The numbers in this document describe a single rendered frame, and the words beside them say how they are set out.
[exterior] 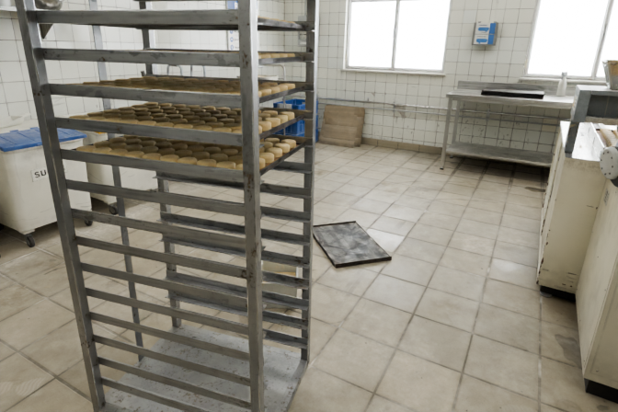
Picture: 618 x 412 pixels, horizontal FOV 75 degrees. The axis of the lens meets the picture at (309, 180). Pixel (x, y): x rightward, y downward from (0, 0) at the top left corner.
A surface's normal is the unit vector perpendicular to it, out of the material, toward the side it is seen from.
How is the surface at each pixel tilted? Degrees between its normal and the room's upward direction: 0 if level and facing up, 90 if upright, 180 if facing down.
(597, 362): 90
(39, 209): 92
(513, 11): 90
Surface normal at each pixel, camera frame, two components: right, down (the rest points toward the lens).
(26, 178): 0.85, 0.25
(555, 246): -0.50, 0.26
